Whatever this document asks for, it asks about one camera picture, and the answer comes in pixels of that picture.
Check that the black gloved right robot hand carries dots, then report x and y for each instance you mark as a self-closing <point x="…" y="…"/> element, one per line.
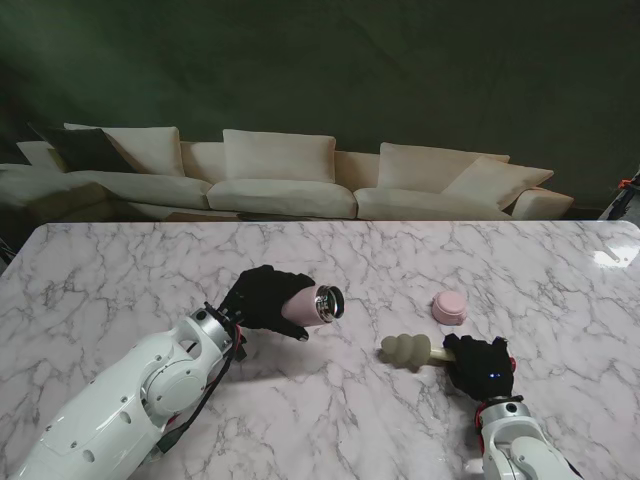
<point x="482" y="370"/>

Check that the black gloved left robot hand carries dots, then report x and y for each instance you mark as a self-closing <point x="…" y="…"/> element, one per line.
<point x="257" y="297"/>

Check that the pink thermos body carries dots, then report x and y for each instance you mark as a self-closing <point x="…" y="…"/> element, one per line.
<point x="300" y="307"/>

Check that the pink thermos lid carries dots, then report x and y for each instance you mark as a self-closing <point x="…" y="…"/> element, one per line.
<point x="449" y="307"/>

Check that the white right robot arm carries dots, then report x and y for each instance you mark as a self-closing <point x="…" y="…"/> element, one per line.
<point x="520" y="450"/>

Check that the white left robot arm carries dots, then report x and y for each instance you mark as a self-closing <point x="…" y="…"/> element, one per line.
<point x="115" y="415"/>

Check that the cream fabric sofa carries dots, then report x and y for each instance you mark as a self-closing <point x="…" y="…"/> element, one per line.
<point x="280" y="197"/>

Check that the cream sofa cushion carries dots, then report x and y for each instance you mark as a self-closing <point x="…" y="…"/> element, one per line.
<point x="420" y="165"/>
<point x="277" y="155"/>
<point x="500" y="182"/>
<point x="150" y="150"/>

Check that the dark brown sofa cushion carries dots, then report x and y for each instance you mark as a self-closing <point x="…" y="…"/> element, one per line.
<point x="87" y="150"/>

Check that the white stand with orange clamp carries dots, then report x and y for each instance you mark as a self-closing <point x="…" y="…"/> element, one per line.
<point x="623" y="184"/>

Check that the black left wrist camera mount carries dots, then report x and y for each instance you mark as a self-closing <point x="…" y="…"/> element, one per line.
<point x="241" y="352"/>

